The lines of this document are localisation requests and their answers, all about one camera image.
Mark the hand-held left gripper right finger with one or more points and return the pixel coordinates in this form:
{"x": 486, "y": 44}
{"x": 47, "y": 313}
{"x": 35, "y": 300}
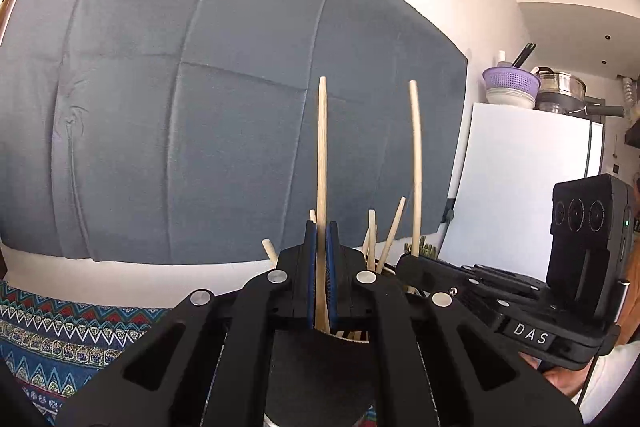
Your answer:
{"x": 332, "y": 278}

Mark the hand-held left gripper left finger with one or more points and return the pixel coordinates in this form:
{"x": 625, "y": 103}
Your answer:
{"x": 311, "y": 268}

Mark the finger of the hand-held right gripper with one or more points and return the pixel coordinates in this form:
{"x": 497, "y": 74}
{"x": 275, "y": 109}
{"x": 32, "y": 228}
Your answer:
{"x": 440, "y": 279}
{"x": 505, "y": 282}

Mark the wooden chopstick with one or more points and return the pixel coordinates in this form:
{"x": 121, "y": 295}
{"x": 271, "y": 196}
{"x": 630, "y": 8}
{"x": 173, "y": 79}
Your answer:
{"x": 313, "y": 216}
{"x": 270, "y": 252}
{"x": 392, "y": 232}
{"x": 416, "y": 167}
{"x": 370, "y": 237}
{"x": 322, "y": 147}

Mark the black cup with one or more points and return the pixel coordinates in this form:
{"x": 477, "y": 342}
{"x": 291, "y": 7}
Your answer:
{"x": 320, "y": 377}

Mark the black kitchen utensils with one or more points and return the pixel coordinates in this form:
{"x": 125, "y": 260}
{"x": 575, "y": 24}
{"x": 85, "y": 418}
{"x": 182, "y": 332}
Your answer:
{"x": 522, "y": 56}

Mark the person's right hand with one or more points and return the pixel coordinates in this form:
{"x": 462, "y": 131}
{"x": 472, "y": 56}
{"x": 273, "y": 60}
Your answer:
{"x": 562, "y": 382}

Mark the green cactus plant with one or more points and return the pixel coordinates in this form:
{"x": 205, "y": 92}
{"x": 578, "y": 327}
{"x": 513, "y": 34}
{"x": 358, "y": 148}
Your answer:
{"x": 427, "y": 249}

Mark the black backdrop clamp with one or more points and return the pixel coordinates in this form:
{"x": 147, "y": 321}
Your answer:
{"x": 448, "y": 214}

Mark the white refrigerator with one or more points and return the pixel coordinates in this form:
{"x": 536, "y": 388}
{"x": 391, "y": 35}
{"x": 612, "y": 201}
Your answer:
{"x": 520, "y": 167}

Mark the stainless steel pot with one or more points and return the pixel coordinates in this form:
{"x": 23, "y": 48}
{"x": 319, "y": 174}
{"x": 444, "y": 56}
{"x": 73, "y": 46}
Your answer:
{"x": 562, "y": 86}

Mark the stack of white bowls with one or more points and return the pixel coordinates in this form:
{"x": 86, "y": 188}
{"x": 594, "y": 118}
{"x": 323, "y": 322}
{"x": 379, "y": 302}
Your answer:
{"x": 510, "y": 98}

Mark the purple plastic colander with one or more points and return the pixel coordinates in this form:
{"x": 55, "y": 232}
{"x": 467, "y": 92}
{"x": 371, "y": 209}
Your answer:
{"x": 511, "y": 78}

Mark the grey backdrop cloth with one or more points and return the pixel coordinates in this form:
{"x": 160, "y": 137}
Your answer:
{"x": 175, "y": 107}

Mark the blue patterned tablecloth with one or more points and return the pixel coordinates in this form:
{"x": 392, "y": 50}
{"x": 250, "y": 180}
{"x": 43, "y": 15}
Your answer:
{"x": 50, "y": 347}

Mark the wooden stand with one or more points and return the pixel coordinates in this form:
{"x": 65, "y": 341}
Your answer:
{"x": 7, "y": 9}

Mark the aluminium vent duct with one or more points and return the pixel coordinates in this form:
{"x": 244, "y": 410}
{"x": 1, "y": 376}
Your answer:
{"x": 630, "y": 92}

